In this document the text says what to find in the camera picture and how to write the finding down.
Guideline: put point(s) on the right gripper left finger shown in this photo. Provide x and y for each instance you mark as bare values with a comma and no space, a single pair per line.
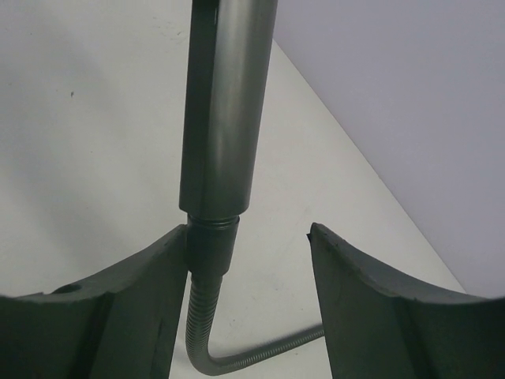
121,322

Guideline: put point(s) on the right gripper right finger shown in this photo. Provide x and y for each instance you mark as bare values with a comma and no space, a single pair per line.
380,322

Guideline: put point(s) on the grey shower head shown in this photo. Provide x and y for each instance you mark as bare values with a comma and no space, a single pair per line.
229,53

